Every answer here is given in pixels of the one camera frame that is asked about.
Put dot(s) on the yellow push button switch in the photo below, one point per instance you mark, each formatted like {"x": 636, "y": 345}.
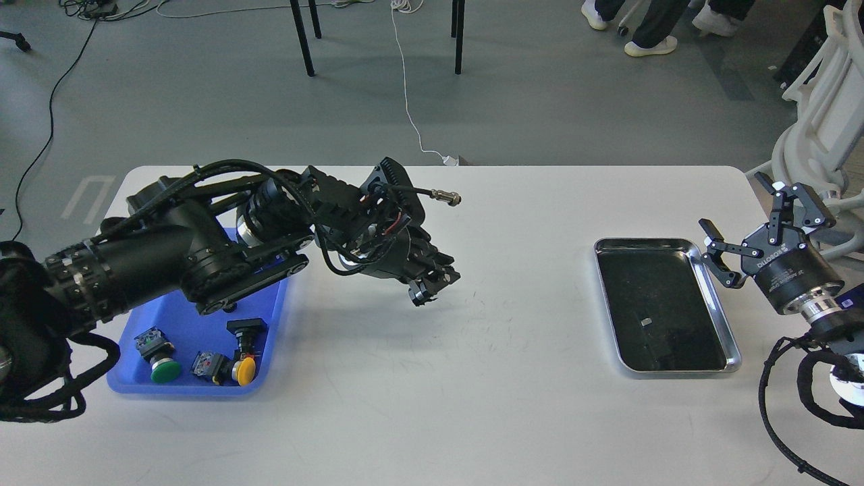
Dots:
{"x": 218, "y": 368}

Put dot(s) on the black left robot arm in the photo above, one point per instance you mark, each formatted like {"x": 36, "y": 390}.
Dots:
{"x": 218, "y": 234}

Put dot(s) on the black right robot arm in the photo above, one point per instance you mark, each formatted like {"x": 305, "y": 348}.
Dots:
{"x": 834, "y": 338}

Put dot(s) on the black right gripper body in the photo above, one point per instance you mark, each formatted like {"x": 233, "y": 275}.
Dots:
{"x": 791, "y": 269}

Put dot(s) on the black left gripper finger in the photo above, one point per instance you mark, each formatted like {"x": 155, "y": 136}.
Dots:
{"x": 439, "y": 278}
{"x": 432, "y": 287}

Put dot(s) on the silver metal tray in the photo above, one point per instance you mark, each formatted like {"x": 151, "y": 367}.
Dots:
{"x": 665, "y": 315}

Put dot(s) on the black square push button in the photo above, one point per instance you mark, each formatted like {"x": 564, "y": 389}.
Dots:
{"x": 245, "y": 332}

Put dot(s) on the person white shoes dark trousers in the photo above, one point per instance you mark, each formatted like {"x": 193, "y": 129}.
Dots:
{"x": 652, "y": 37}

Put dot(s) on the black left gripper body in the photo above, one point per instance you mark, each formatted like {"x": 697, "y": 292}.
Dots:
{"x": 410, "y": 256}

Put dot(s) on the green push button switch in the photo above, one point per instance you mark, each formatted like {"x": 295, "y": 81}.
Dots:
{"x": 155, "y": 348}

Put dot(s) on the blue plastic tray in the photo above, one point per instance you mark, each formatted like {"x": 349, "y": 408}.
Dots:
{"x": 191, "y": 333}

